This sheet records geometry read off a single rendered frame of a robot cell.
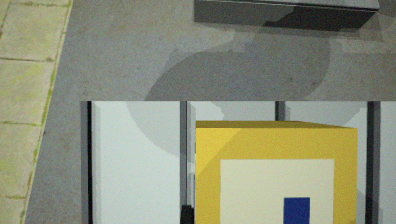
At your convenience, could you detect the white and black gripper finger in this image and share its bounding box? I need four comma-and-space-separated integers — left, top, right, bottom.
180, 205, 194, 224

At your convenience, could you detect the yellow butter carton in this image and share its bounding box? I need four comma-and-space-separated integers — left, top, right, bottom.
194, 121, 358, 224

